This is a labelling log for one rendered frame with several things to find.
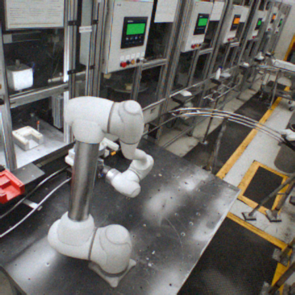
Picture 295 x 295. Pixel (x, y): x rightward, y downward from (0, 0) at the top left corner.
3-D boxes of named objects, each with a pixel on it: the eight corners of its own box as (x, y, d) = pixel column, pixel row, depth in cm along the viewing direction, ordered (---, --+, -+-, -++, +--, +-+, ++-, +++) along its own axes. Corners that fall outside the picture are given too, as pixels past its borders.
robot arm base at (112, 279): (141, 259, 137) (143, 253, 134) (114, 290, 121) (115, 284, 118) (115, 239, 145) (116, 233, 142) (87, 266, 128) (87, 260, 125)
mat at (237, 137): (217, 186, 306) (217, 185, 306) (175, 163, 330) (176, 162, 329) (290, 87, 736) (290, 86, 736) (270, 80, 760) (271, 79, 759)
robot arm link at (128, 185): (111, 189, 155) (126, 175, 162) (132, 204, 149) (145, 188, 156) (109, 180, 147) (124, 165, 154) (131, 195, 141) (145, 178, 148)
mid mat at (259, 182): (276, 221, 274) (277, 220, 273) (230, 196, 296) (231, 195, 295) (291, 178, 347) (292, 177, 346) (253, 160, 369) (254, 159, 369)
